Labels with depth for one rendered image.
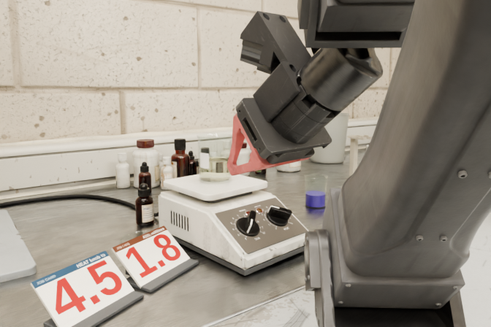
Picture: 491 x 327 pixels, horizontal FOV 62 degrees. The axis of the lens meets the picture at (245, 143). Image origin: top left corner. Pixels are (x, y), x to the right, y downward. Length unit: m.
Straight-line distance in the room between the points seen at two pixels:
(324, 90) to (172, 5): 0.81
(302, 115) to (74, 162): 0.69
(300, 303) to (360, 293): 0.22
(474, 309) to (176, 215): 0.38
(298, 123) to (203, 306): 0.22
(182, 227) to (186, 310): 0.17
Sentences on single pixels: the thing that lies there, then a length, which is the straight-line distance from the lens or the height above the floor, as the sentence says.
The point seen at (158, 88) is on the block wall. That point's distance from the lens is 1.10.
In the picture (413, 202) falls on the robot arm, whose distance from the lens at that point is 0.18.
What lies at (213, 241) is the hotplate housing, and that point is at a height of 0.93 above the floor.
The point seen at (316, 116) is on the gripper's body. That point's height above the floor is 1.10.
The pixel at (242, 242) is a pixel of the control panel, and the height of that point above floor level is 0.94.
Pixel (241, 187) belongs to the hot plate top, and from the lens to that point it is 0.58.
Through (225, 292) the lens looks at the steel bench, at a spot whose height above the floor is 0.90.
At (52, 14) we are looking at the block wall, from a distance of 1.03.
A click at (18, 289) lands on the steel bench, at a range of 0.56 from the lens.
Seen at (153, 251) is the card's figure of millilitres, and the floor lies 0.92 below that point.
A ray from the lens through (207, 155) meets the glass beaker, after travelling 0.60.
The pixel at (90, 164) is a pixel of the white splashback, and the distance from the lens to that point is 1.00.
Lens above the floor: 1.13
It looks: 8 degrees down
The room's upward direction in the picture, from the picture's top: straight up
